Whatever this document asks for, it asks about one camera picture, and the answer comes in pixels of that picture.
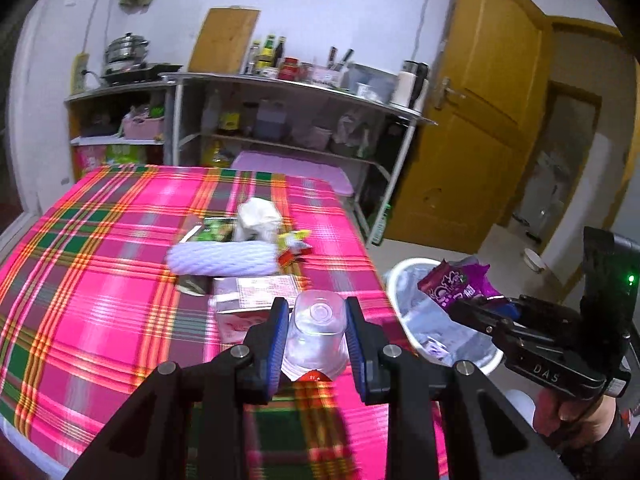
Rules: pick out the green cap sauce bottle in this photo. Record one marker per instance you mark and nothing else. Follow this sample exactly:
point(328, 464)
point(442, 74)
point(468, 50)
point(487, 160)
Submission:
point(265, 56)

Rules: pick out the steel steamer pot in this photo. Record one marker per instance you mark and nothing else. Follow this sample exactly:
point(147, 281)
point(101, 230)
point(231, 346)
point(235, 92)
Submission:
point(127, 48)

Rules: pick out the clear plastic cup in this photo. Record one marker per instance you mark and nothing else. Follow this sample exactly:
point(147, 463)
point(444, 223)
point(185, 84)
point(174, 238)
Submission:
point(316, 336)

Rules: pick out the red white milk carton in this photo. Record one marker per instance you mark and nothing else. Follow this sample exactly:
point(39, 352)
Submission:
point(240, 303)

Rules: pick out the purple snack wrapper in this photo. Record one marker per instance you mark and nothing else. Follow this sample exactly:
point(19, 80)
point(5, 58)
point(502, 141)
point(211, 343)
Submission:
point(454, 280)

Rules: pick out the black induction cooker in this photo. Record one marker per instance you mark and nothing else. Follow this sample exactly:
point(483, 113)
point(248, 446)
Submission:
point(139, 73)

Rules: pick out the dark soy sauce bottle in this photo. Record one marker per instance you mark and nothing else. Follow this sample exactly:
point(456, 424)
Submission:
point(278, 52)

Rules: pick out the white round trash bin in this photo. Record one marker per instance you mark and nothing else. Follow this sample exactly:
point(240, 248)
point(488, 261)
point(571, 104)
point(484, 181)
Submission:
point(429, 329)

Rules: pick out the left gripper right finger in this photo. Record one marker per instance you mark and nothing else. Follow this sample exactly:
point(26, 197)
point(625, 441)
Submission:
point(385, 374)

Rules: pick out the pink plaid tablecloth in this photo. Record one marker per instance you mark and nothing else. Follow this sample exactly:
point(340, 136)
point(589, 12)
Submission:
point(89, 306)

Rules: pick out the yellow wooden door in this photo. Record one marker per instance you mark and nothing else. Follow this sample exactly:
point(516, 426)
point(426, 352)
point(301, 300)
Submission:
point(486, 106)

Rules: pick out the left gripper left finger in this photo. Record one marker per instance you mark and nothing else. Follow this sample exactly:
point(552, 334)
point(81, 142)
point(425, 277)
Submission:
point(246, 374)

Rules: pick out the red lid jar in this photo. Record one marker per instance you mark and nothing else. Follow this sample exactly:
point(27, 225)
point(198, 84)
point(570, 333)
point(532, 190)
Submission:
point(289, 69)

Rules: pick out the green snack wrapper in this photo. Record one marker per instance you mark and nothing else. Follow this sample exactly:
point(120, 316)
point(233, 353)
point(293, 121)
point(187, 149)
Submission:
point(208, 229)

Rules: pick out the yellow candy wrapper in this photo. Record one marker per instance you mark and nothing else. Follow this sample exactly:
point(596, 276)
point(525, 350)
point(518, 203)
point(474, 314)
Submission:
point(292, 245)

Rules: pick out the white metal kitchen shelf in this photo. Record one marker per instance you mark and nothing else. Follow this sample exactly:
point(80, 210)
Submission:
point(212, 120)

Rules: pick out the white paper bag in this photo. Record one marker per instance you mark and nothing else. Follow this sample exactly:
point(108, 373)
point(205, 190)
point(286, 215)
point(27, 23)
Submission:
point(257, 219)

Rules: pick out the person's right hand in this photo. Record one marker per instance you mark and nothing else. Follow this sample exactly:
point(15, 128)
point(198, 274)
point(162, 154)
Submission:
point(590, 422)

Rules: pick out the wooden cutting board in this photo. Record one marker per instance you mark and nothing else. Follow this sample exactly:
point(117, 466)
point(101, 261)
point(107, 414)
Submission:
point(223, 40)

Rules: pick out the green glass bottle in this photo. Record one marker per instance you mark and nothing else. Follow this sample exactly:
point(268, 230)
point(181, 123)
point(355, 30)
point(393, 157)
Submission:
point(379, 227)

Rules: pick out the white foam net sleeve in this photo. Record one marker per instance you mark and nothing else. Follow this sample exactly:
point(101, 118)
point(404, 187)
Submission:
point(223, 259)

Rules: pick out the white electric kettle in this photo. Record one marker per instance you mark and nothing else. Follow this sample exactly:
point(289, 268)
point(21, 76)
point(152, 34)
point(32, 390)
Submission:
point(411, 84)

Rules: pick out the pink plastic basket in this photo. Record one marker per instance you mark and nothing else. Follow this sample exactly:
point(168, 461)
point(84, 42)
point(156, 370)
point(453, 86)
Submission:
point(142, 127)

